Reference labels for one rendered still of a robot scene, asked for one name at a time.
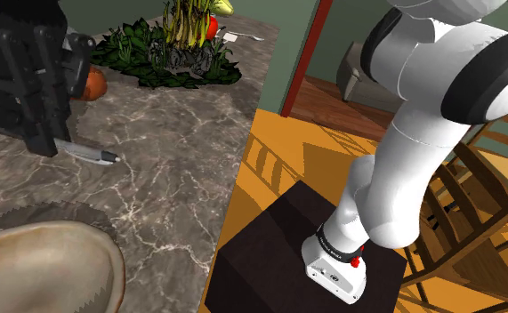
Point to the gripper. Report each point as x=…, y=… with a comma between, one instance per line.
x=15, y=13

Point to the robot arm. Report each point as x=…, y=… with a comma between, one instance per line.
x=409, y=143

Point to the orange brown round fruit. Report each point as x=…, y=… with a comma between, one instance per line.
x=95, y=85

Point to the grey pen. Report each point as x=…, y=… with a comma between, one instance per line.
x=88, y=152

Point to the green leafy plant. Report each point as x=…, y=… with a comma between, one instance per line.
x=166, y=65

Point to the red tomato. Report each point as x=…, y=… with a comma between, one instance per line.
x=212, y=27

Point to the small white flat card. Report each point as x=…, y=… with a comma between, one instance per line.
x=230, y=37

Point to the pale yellow fruit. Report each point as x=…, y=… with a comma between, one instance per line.
x=224, y=5

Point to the beige bowl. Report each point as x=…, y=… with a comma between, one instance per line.
x=41, y=268

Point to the silver spoon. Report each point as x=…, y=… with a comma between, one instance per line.
x=257, y=38

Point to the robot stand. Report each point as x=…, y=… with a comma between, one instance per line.
x=262, y=260

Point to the grey sofa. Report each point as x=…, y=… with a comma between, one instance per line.
x=357, y=82

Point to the wooden chair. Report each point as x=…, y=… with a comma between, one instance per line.
x=466, y=208

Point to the wooden table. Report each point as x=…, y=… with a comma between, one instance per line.
x=507, y=173

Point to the red door frame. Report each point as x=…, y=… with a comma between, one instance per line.
x=305, y=60

